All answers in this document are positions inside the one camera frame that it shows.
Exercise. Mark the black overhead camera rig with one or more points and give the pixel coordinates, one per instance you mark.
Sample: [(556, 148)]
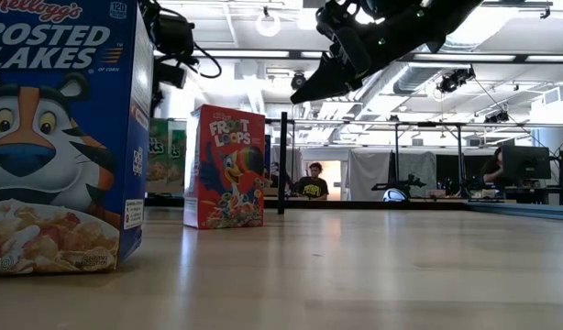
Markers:
[(497, 117), (453, 81)]

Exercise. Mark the black dome camera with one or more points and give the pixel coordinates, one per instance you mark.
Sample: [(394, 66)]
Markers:
[(298, 81)]

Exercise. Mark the black table edge rail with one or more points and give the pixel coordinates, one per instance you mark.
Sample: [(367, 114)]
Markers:
[(355, 205)]

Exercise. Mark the black metal shelf frame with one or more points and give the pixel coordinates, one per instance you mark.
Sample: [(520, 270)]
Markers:
[(282, 174)]

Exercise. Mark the blue table edge strip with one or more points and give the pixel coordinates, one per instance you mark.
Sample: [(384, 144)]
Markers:
[(529, 211)]

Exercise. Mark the grey hanging curtain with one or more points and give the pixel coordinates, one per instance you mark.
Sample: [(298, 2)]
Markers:
[(368, 174)]

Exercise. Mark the white and black ball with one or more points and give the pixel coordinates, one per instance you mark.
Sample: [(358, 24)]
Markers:
[(394, 195)]

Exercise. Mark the overhead LED light bar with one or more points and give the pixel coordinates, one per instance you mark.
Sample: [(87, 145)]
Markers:
[(245, 53)]

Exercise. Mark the red Froot Loops cereal box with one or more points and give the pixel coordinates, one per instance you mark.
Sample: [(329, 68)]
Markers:
[(226, 174)]

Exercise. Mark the black metal stand frame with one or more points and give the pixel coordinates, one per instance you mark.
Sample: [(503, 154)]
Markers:
[(460, 156)]

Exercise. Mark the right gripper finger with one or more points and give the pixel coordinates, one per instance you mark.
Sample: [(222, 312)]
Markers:
[(325, 82)]

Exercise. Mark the green Apple Jacks cereal box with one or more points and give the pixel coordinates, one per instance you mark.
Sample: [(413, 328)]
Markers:
[(177, 160), (157, 160)]

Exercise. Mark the person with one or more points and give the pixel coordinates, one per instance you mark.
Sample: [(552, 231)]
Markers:
[(492, 169), (312, 188)]

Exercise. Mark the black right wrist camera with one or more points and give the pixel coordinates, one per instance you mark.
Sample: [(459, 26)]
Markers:
[(332, 23)]

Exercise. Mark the silver ventilation duct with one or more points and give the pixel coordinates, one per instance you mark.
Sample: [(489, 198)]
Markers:
[(414, 80)]

